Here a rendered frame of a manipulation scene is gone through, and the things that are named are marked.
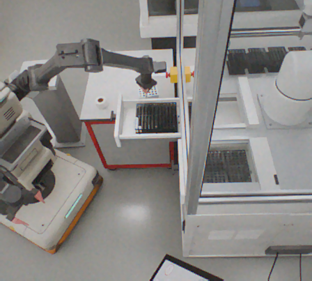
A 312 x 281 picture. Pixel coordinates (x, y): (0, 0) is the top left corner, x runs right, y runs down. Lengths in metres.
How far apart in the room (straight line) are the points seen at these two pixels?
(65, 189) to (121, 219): 0.48
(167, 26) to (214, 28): 1.63
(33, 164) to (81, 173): 0.57
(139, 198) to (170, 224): 0.31
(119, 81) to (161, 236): 1.13
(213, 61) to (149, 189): 1.83
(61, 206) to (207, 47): 1.73
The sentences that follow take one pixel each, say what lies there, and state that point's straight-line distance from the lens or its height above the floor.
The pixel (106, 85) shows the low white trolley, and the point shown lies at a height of 0.76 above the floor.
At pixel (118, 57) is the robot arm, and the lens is 1.10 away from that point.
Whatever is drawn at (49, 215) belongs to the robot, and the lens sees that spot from 2.05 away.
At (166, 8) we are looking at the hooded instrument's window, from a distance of 2.03.
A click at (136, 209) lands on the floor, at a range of 2.21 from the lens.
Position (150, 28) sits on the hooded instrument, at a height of 0.89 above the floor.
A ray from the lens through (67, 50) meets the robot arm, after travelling 0.99.
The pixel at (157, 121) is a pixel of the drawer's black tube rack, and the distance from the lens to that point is 1.50.
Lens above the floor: 2.07
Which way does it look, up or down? 53 degrees down
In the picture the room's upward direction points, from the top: 5 degrees counter-clockwise
